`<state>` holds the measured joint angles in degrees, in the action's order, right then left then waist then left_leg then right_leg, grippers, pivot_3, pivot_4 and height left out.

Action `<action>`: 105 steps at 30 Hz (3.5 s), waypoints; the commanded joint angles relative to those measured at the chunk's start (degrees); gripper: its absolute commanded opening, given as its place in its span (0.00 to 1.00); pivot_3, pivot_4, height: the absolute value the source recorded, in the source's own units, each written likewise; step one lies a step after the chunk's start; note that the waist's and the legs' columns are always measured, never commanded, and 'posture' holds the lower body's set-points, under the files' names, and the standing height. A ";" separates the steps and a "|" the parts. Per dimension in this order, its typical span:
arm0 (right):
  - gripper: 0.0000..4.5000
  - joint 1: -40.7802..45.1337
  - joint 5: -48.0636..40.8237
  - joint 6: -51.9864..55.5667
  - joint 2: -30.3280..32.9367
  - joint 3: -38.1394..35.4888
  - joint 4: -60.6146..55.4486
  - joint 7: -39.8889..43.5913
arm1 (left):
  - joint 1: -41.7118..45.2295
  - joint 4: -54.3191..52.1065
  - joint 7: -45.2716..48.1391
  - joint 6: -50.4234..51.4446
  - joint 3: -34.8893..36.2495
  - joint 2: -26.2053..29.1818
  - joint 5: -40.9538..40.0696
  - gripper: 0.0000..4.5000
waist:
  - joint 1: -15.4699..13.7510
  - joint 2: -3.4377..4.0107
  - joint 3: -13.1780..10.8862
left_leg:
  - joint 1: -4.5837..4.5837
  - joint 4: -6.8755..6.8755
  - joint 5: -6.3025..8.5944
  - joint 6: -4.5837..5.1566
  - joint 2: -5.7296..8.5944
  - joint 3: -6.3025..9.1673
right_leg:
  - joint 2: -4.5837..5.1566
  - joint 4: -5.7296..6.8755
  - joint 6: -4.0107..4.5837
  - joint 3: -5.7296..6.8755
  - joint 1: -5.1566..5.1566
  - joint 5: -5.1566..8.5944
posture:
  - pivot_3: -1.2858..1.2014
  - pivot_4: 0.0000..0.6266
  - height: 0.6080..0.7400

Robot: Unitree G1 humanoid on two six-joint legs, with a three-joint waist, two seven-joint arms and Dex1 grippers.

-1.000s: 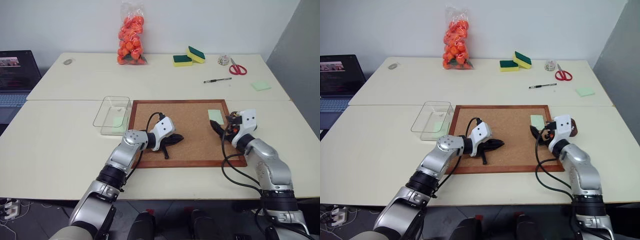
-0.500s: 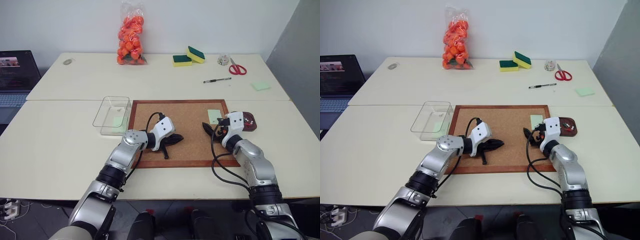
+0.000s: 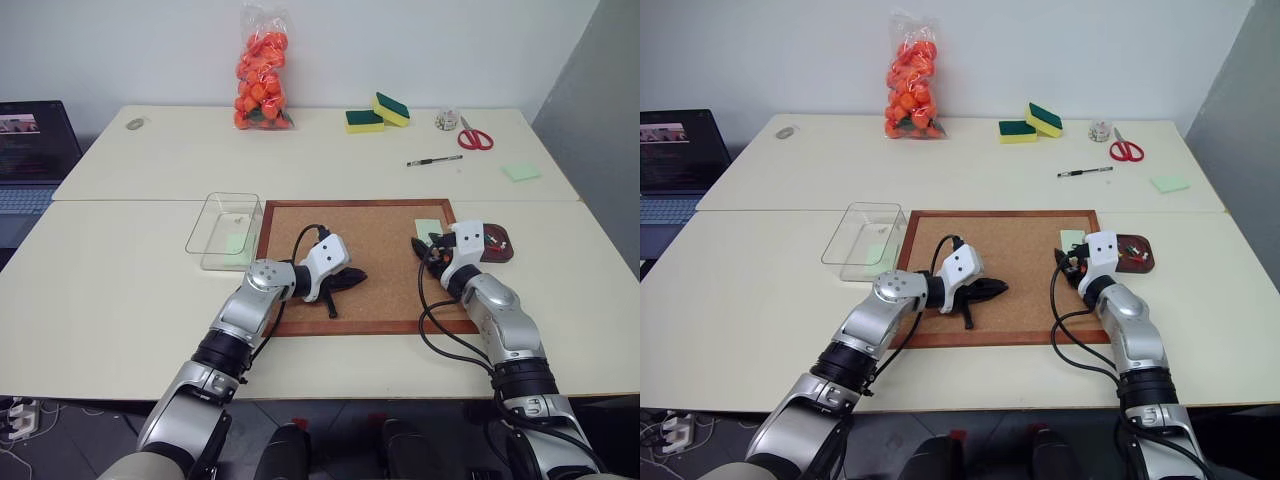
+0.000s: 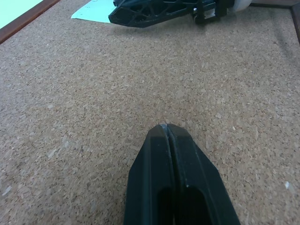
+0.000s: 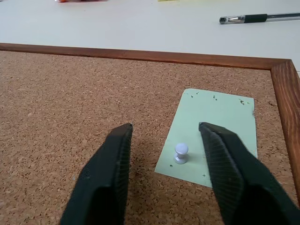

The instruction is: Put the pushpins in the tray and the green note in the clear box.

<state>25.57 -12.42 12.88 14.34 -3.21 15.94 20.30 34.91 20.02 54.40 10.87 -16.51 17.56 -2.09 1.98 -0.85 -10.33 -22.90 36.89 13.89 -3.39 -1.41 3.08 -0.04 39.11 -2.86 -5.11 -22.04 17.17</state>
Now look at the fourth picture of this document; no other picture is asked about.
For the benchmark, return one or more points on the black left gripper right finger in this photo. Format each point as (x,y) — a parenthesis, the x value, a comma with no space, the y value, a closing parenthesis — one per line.
(199,178)

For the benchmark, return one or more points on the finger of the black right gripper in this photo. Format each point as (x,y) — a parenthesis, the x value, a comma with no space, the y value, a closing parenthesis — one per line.
(143,14)
(119,2)

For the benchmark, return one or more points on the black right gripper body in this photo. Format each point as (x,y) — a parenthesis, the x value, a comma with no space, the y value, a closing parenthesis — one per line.
(209,10)

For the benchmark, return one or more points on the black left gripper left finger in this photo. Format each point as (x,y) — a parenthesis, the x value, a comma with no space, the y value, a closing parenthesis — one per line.
(147,178)

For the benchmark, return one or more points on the light green paper note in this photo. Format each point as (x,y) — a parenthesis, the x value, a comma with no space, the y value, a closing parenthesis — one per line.
(93,11)

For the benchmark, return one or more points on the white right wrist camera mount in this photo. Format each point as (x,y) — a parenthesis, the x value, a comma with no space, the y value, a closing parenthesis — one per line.
(239,4)

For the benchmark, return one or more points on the cork board with wooden frame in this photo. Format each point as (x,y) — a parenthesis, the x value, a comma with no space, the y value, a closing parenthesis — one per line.
(93,98)

